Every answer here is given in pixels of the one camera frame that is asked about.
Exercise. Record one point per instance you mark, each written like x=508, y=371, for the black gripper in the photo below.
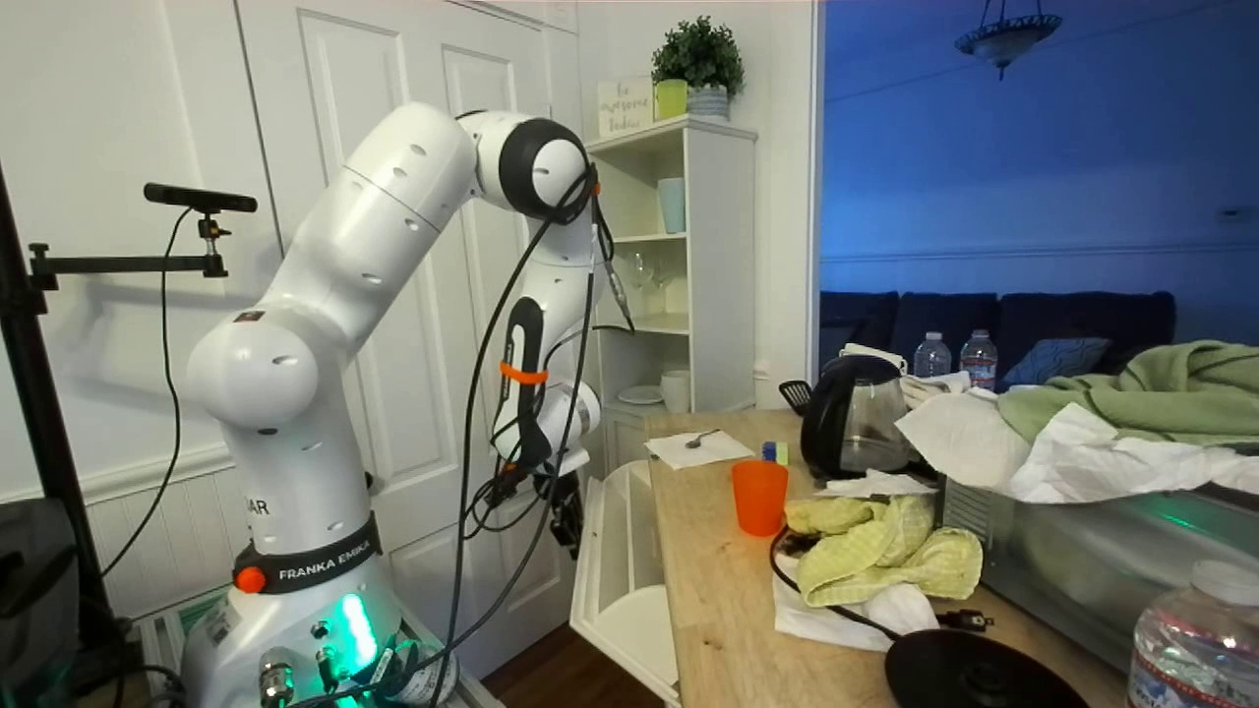
x=562, y=498

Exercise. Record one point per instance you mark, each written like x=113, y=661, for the large white drawer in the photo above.
x=615, y=585

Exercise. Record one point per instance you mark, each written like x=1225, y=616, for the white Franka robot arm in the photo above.
x=378, y=208

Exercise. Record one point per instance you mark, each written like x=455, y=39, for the white dresser with wood top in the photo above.
x=711, y=593

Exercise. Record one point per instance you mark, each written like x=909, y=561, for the white paper sheet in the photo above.
x=694, y=452

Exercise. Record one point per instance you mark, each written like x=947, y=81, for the small pen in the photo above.
x=702, y=436

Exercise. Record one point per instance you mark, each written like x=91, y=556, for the stacked white bowls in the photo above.
x=654, y=393

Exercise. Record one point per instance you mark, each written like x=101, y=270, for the white panelled door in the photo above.
x=419, y=434

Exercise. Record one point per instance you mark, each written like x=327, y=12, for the orange plastic cup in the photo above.
x=760, y=498

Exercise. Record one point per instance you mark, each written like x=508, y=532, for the small blue object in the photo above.
x=773, y=448

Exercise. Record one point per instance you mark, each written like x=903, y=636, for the clear glassware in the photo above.
x=660, y=290

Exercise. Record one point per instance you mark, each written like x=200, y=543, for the white cloth under towel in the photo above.
x=827, y=620

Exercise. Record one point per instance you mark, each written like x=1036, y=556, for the black electric kettle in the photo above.
x=850, y=417

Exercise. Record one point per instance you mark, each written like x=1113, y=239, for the white shelf unit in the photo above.
x=720, y=259

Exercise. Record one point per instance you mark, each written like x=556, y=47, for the yellow-green towel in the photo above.
x=879, y=552

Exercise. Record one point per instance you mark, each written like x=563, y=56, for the pale blue cup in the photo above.
x=671, y=206

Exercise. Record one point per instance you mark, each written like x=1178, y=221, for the clear water bottle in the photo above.
x=976, y=355
x=930, y=355

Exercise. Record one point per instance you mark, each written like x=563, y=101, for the white sign board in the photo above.
x=622, y=103

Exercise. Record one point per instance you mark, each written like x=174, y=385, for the black round pan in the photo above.
x=976, y=670

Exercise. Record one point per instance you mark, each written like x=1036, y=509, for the light green pot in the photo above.
x=671, y=101

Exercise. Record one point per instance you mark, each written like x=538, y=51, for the white crumpled cloth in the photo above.
x=1050, y=452

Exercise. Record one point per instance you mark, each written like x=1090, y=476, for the green potted plant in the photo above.
x=697, y=56

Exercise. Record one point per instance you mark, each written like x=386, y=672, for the blue pillow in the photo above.
x=1055, y=358

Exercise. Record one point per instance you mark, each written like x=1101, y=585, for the dark blue sofa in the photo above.
x=1050, y=315

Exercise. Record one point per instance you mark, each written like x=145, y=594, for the black tripod stand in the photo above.
x=42, y=434

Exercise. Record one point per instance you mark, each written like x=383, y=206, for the black bag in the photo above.
x=35, y=593

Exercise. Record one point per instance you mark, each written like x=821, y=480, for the green blanket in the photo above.
x=1165, y=385

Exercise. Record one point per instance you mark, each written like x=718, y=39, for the hanging ceiling lamp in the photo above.
x=1010, y=31

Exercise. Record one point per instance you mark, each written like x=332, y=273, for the black camera on stand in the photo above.
x=200, y=199

